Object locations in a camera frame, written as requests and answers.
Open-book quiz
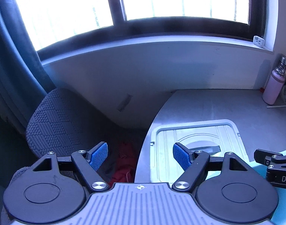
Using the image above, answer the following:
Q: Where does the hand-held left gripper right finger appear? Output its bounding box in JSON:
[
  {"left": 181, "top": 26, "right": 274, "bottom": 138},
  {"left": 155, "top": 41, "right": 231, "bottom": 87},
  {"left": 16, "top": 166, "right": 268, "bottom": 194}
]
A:
[{"left": 172, "top": 142, "right": 250, "bottom": 191}]

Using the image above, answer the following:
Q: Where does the grey desk desktop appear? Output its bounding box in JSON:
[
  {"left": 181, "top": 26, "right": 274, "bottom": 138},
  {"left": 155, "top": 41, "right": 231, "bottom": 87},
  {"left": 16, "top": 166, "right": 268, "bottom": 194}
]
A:
[{"left": 134, "top": 89, "right": 286, "bottom": 225}]

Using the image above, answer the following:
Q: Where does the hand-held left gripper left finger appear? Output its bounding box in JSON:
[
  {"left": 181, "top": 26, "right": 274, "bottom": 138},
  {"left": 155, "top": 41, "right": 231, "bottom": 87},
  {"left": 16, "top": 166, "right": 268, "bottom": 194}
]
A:
[{"left": 28, "top": 142, "right": 110, "bottom": 191}]

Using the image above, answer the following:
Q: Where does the grey patterned chair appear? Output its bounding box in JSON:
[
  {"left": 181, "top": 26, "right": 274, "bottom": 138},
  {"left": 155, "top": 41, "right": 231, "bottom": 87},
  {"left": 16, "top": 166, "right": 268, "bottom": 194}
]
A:
[{"left": 1, "top": 88, "right": 110, "bottom": 225}]

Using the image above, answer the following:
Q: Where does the grey wall vent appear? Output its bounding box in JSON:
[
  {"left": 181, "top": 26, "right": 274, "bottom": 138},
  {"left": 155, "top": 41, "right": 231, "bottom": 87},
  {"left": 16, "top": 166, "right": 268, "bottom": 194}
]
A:
[{"left": 116, "top": 94, "right": 133, "bottom": 112}]

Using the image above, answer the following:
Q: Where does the pink bottle with steel cap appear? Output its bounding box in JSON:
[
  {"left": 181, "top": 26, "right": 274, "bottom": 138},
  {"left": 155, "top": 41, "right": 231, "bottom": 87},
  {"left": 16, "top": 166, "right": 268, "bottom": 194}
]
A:
[{"left": 262, "top": 54, "right": 286, "bottom": 105}]

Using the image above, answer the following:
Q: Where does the small white sill device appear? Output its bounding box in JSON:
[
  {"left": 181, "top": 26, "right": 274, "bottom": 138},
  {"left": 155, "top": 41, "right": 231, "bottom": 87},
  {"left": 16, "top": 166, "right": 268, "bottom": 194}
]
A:
[{"left": 253, "top": 36, "right": 265, "bottom": 48}]

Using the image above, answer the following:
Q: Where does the dark framed window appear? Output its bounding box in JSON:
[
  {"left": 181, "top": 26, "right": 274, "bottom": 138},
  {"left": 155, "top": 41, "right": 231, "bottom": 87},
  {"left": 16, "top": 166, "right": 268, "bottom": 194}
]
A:
[{"left": 0, "top": 0, "right": 268, "bottom": 57}]

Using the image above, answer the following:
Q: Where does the red cloth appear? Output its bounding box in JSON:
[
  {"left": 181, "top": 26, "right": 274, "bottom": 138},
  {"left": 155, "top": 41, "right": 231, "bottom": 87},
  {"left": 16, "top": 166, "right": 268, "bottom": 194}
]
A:
[{"left": 109, "top": 141, "right": 140, "bottom": 184}]

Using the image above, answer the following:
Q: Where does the dark blue curtain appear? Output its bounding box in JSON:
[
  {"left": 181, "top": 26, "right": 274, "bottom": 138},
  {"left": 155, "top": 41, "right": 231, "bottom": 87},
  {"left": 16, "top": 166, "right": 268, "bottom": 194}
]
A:
[{"left": 0, "top": 0, "right": 54, "bottom": 132}]

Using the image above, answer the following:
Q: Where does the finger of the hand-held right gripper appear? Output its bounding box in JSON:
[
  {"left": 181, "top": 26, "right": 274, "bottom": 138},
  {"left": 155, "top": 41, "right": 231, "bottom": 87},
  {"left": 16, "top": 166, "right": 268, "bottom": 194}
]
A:
[{"left": 254, "top": 148, "right": 286, "bottom": 170}]

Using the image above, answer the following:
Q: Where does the white plastic lid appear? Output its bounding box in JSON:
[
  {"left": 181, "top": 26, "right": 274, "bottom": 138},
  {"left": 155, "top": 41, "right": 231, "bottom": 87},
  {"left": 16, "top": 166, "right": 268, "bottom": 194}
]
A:
[{"left": 149, "top": 119, "right": 250, "bottom": 183}]

